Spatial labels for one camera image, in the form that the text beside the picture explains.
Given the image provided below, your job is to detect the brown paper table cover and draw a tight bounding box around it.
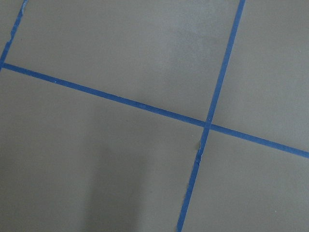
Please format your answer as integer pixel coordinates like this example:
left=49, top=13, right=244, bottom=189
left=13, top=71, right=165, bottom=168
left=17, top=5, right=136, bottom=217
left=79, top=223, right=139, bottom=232
left=0, top=0, right=309, bottom=232

